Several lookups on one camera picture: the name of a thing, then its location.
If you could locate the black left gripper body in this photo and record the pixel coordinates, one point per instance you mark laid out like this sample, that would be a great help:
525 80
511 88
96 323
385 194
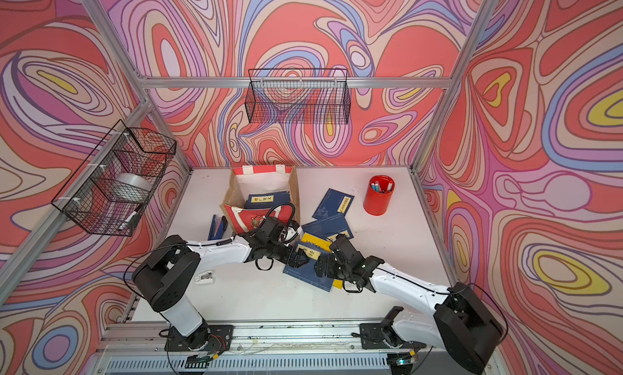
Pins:
284 254

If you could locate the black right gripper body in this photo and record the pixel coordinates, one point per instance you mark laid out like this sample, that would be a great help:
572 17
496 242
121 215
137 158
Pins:
333 269

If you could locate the navy book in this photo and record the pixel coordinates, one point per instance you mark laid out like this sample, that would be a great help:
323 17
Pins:
267 200
329 228
333 203
306 273

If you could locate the yellow illustrated book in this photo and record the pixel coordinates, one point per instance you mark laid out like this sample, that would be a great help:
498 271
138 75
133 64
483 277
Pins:
324 244

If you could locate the red beige canvas tote bag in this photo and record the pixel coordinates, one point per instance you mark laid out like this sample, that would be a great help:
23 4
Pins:
254 190

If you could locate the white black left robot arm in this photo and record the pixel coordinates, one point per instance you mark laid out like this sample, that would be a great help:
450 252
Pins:
164 276

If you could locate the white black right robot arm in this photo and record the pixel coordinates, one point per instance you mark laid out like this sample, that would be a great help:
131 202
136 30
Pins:
452 318

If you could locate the red pen holder cup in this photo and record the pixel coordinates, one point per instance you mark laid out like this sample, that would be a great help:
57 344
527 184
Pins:
375 203

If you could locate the small white stapler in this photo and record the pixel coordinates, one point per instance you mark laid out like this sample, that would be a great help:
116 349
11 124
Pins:
207 278

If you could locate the green circuit board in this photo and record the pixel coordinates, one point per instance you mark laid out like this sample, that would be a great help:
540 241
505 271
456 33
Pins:
199 362

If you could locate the white marker in basket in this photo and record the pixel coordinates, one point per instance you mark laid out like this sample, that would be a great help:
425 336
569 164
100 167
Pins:
130 223

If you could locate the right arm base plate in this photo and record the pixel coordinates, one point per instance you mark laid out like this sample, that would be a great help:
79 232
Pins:
375 336

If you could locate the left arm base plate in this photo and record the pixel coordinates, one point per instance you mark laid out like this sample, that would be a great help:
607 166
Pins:
214 339

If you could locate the black wire basket back wall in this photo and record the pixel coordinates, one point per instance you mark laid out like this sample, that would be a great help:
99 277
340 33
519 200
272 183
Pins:
298 96

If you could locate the black wire basket wall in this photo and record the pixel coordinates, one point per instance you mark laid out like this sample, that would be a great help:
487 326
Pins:
85 197
298 96

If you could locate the black wire basket left wall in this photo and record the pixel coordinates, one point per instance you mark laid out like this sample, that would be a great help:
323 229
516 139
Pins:
85 197

